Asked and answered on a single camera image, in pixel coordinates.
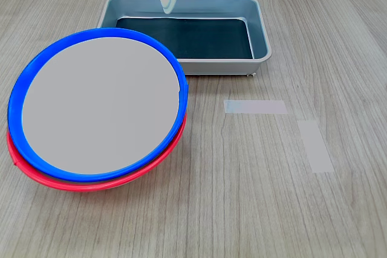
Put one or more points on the steel tray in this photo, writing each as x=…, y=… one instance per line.
x=260, y=28

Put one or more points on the red-rimmed white plate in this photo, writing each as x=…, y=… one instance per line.
x=90, y=187

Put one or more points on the black mat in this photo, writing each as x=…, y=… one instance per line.
x=196, y=38

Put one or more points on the blue-rimmed white plate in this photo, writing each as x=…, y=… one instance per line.
x=99, y=104

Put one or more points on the translucent tape strip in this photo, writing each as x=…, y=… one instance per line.
x=316, y=146
x=257, y=107

